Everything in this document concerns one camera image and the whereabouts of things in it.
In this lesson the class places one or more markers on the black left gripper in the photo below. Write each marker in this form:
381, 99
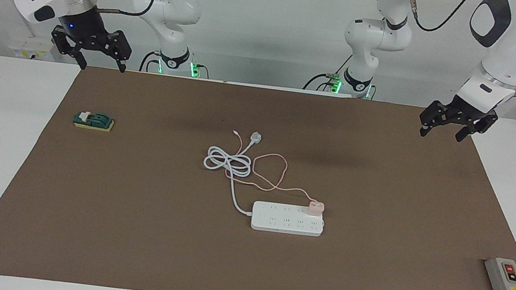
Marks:
466, 111

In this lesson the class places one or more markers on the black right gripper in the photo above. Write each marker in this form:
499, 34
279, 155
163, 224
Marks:
85, 30

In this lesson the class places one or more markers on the pink charger adapter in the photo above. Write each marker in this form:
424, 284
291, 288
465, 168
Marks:
316, 207

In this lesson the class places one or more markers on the white yellow labelled box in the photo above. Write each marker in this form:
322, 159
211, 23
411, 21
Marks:
28, 50

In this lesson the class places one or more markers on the brown table mat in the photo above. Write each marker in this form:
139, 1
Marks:
130, 223

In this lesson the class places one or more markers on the grey on-off switch box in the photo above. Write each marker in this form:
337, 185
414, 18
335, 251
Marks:
504, 281

